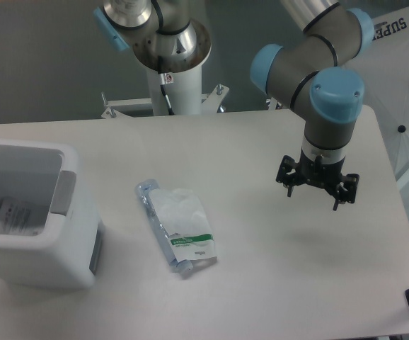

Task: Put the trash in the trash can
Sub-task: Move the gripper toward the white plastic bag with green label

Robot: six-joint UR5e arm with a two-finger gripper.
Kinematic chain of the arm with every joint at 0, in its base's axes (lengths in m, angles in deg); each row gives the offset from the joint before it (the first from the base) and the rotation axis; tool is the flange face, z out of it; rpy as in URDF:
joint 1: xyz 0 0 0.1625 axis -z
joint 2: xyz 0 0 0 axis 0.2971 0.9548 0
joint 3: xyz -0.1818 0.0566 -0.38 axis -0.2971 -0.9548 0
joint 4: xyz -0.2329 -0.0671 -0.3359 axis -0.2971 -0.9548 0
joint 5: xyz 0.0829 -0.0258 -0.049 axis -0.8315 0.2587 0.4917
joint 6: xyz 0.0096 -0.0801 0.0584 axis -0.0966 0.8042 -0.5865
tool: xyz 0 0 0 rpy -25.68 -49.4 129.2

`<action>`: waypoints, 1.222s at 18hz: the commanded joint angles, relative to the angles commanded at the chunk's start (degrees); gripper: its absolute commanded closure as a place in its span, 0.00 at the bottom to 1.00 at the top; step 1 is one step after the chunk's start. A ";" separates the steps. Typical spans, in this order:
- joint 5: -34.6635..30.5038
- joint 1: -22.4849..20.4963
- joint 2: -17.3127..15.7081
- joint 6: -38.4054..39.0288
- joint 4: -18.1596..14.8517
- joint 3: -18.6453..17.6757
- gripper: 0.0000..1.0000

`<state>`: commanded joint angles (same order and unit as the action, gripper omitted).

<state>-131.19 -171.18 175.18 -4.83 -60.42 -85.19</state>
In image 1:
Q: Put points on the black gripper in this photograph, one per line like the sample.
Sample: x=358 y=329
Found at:
x=320 y=168

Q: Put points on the white green plastic pouch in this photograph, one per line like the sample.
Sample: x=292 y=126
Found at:
x=183 y=217

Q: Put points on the clear plastic water bottle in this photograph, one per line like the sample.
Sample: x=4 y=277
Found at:
x=143 y=190

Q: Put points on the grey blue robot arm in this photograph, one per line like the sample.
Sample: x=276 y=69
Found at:
x=310 y=80

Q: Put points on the white plastic trash can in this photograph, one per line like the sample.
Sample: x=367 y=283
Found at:
x=66 y=252

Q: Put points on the paper trash inside can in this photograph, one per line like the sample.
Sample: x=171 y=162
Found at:
x=22 y=218

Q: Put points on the white umbrella with lettering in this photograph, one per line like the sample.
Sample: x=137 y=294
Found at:
x=384 y=67

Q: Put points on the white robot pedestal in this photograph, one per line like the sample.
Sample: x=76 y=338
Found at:
x=173 y=65

